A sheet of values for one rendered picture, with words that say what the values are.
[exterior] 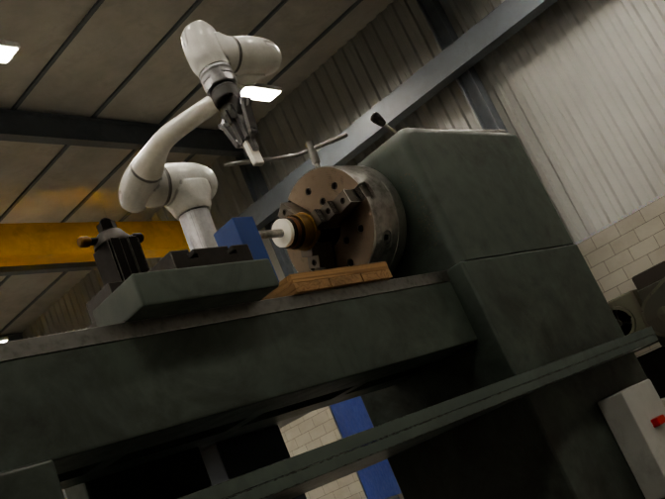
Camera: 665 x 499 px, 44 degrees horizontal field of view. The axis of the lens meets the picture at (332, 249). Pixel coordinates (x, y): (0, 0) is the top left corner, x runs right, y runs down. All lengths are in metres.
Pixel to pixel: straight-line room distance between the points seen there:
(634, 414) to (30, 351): 1.43
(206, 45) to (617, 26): 10.81
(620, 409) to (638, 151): 10.40
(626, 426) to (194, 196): 1.42
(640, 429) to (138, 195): 1.56
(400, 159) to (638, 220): 10.36
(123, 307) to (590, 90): 11.63
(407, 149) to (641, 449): 0.92
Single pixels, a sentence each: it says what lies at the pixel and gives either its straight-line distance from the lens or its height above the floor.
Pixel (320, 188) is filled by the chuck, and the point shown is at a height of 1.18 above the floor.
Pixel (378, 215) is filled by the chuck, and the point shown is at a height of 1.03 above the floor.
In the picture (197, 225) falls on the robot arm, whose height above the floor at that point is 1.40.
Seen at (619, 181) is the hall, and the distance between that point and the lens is 12.47.
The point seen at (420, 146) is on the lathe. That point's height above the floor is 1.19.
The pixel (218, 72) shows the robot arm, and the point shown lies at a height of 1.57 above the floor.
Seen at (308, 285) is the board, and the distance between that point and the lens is 1.64.
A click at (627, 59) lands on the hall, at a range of 12.65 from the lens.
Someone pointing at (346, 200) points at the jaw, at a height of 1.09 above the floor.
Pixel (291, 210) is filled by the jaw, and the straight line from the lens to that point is 2.06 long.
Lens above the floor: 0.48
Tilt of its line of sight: 16 degrees up
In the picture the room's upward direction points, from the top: 24 degrees counter-clockwise
